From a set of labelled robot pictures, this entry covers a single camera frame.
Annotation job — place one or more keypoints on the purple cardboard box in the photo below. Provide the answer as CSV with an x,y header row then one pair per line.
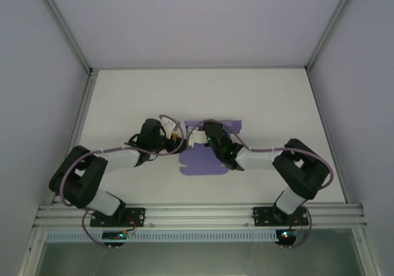
x,y
200,165

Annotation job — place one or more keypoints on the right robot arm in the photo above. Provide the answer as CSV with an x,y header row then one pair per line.
x,y
295,171

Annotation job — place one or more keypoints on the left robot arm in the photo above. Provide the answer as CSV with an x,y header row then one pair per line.
x,y
80,177

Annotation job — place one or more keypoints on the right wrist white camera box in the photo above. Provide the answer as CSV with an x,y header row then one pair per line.
x,y
197,139

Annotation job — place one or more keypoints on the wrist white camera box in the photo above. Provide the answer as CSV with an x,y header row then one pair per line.
x,y
168,125
197,139

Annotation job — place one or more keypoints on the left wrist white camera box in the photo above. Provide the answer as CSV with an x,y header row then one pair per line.
x,y
168,125

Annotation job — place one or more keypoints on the aluminium mounting rail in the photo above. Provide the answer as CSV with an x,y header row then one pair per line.
x,y
197,216

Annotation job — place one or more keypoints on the aluminium table side rail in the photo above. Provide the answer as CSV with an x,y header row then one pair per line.
x,y
77,128
316,103

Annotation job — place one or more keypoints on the aluminium frame post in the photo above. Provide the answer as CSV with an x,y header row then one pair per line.
x,y
64,26
330,26

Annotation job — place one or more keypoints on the aluminium frame leg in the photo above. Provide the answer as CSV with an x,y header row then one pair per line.
x,y
364,251
30,251

